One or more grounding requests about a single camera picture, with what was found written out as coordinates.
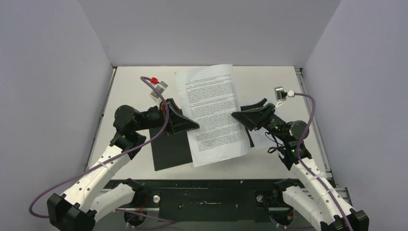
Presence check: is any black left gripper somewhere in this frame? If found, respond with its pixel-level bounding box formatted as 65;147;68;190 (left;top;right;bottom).
134;98;200;136

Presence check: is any white folder with black inside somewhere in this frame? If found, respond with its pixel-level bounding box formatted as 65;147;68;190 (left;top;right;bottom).
151;132;192;171

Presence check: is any printed paper sheet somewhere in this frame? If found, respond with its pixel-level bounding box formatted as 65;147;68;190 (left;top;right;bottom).
175;64;251;167

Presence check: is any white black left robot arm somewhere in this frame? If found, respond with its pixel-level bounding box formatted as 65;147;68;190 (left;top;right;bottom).
47;98;200;231

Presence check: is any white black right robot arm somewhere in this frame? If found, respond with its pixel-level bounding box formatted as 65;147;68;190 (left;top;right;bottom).
231;99;370;231

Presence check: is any lower white paper sheet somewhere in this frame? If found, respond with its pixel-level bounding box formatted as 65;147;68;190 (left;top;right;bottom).
247;128;281;151

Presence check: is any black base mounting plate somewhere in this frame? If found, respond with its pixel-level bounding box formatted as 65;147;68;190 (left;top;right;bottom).
122;179;289;223

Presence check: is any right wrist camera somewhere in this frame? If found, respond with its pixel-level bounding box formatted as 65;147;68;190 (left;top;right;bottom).
274;87;295;103

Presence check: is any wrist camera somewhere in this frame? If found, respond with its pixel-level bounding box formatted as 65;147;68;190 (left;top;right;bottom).
150;80;168;100
274;87;295;103

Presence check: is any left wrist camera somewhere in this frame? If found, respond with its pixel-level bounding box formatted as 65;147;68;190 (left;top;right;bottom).
150;80;168;100

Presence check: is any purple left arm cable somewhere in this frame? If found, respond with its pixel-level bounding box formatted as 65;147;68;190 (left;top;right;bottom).
28;76;178;230

